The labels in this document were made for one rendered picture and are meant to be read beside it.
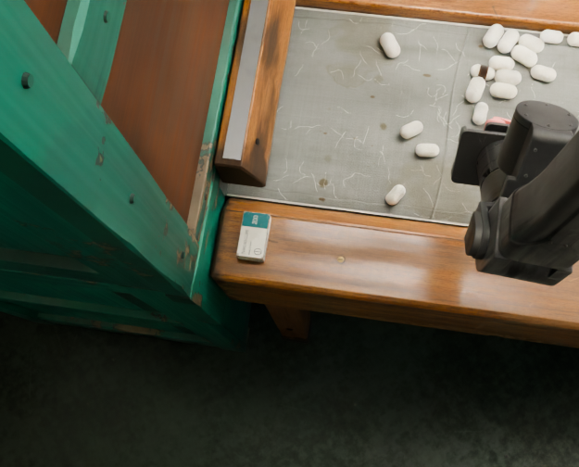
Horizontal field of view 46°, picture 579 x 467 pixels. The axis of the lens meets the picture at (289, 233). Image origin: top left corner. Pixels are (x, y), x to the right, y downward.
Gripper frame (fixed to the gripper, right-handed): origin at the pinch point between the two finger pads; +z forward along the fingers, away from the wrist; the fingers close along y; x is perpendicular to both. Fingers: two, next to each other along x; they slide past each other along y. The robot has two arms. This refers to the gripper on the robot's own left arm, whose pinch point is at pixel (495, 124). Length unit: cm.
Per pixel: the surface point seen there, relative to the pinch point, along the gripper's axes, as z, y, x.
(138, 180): -31.5, 32.8, -6.5
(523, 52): 18.5, -5.0, -2.5
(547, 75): 16.5, -8.4, -0.4
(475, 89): 13.6, 1.0, 1.6
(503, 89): 14.1, -2.7, 1.3
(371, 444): 23, 4, 92
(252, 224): -6.1, 27.8, 14.8
